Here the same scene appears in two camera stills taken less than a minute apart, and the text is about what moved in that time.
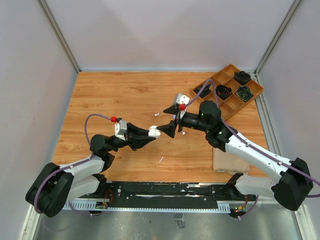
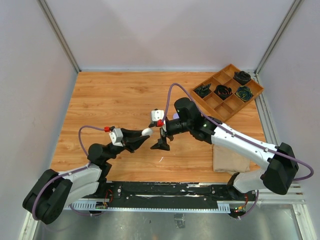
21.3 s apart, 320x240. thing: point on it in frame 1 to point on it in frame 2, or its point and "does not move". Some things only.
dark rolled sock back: (242, 77) does not move
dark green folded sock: (206, 91) does not move
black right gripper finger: (173, 109) to (162, 143)
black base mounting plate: (180, 191) does not move
